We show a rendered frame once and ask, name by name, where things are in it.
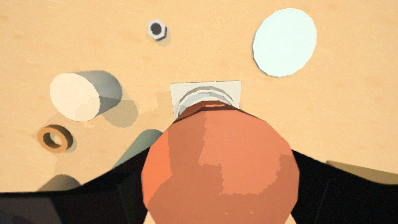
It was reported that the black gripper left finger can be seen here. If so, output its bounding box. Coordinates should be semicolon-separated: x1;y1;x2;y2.
0;146;151;224

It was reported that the orange ring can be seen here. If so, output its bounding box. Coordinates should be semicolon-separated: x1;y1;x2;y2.
36;124;73;154

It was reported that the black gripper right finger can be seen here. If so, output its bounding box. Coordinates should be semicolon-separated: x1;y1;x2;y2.
291;149;398;224

